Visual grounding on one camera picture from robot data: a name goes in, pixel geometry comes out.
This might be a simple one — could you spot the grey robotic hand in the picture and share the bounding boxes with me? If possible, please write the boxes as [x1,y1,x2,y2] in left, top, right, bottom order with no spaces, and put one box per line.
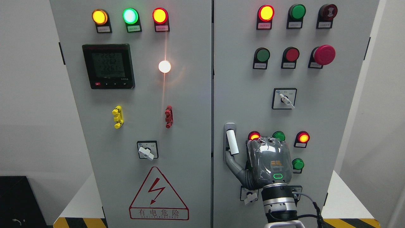
[224,137,293,190]

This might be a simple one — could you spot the silver cabinet door handle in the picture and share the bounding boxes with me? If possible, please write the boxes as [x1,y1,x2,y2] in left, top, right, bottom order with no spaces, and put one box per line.
[223,123,239,160]

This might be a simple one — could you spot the right grey cabinet door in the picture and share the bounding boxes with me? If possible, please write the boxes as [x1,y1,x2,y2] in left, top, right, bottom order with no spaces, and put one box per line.
[213,0,379,228]

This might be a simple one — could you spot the grey cabinet door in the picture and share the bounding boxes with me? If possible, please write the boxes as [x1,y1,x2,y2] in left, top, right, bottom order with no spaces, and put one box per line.
[213,0,379,228]
[50,0,212,228]

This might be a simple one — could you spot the left grey cabinet door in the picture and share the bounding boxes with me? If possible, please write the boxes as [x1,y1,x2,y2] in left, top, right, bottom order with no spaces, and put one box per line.
[50,0,212,228]

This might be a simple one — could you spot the green indicator lower middle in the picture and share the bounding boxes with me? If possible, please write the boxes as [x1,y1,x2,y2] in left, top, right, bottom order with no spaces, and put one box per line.
[272,131,285,141]

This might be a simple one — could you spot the green push button lower right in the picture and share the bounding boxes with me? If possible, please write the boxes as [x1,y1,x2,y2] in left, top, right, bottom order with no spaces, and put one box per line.
[292,158,305,174]

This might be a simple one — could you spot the green push button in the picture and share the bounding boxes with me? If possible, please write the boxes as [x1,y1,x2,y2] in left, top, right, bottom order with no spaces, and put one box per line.
[292,158,305,174]
[252,47,270,70]

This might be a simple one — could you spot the red lit indicator lower left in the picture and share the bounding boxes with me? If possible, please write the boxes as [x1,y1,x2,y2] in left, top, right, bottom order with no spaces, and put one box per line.
[248,131,261,140]

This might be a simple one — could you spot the red lit indicator lower right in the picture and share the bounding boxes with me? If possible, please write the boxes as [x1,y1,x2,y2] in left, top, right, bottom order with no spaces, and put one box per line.
[294,131,310,148]

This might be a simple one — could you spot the white platform with hazard stripes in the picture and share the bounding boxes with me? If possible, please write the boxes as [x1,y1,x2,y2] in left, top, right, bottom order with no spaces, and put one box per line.
[53,172,380,228]

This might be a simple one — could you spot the green push button upper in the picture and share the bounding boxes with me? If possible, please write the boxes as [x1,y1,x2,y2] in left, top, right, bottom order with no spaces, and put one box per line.
[252,47,270,70]

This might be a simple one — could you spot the red push button upper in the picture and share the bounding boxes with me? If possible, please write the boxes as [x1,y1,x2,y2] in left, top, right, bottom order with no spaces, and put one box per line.
[281,47,300,69]

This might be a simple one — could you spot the red terminal connector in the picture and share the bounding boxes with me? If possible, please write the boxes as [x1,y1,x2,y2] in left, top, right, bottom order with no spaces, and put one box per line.
[165,105,173,129]

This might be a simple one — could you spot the red emergency stop mushroom button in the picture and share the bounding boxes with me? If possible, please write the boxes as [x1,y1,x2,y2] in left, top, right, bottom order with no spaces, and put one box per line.
[308,45,336,69]

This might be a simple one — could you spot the red triangle electric warning sticker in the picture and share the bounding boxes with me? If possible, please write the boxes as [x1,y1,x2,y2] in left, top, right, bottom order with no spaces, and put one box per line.
[129,166,189,220]

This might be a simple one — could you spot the white lit indicator light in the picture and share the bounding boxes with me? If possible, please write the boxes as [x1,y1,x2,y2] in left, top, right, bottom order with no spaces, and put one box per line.
[158,60,171,73]

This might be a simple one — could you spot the red lit indicator top right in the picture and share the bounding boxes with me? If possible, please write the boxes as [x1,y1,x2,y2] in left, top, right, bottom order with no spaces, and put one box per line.
[256,5,274,30]

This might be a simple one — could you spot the green indicator top right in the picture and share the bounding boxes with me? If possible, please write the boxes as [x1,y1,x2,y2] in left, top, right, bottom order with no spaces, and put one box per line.
[286,4,306,29]

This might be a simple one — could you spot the yellow terminal connector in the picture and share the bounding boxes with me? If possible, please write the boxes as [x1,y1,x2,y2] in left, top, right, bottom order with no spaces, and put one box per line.
[112,105,124,129]

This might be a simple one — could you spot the red lit indicator light left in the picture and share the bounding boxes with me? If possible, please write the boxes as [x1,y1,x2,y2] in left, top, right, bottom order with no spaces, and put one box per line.
[152,7,170,32]

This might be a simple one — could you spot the black digital power meter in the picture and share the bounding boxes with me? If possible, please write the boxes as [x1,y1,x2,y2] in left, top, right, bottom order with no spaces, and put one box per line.
[82,43,135,89]

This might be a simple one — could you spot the green lit indicator light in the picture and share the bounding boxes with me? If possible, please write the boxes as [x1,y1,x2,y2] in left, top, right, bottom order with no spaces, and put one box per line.
[122,8,142,33]

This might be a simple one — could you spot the yellow indicator light top left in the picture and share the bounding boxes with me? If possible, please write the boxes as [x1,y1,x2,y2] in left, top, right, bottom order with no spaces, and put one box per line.
[92,9,112,33]

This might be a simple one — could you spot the black box lower left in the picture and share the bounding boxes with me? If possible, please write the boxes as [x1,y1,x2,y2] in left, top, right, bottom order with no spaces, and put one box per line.
[0,176,47,228]

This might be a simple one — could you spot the black rotary knob switch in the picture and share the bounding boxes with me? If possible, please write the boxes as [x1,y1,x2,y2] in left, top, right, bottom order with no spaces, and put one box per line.
[289,185,303,202]

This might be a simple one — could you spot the lower white selector switch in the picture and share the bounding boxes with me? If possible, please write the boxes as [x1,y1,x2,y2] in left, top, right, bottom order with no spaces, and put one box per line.
[240,185,259,206]

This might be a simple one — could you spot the white selector switch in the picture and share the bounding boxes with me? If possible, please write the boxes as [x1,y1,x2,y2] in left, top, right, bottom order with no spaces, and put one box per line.
[240,185,259,206]
[136,140,159,161]
[272,88,297,110]

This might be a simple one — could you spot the upper right white selector switch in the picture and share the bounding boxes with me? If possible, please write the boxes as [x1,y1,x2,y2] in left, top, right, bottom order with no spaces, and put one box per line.
[272,88,297,110]

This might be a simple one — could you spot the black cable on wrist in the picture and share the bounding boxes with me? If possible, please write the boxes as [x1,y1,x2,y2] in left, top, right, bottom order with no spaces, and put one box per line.
[291,191,326,228]

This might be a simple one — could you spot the left white selector switch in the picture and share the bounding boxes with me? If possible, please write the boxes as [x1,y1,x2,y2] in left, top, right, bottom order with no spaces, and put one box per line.
[136,140,159,161]

